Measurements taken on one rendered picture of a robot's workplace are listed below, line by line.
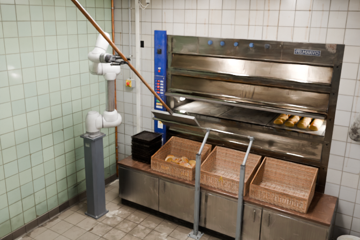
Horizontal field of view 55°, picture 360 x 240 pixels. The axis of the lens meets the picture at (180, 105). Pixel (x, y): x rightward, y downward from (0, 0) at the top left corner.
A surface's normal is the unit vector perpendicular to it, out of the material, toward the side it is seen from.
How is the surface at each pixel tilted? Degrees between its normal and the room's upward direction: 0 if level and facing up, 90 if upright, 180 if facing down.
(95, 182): 90
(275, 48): 90
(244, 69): 70
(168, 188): 90
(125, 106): 90
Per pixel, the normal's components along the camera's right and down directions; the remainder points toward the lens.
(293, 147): -0.47, -0.13
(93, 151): 0.22, 0.25
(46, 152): 0.86, 0.14
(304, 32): -0.51, 0.21
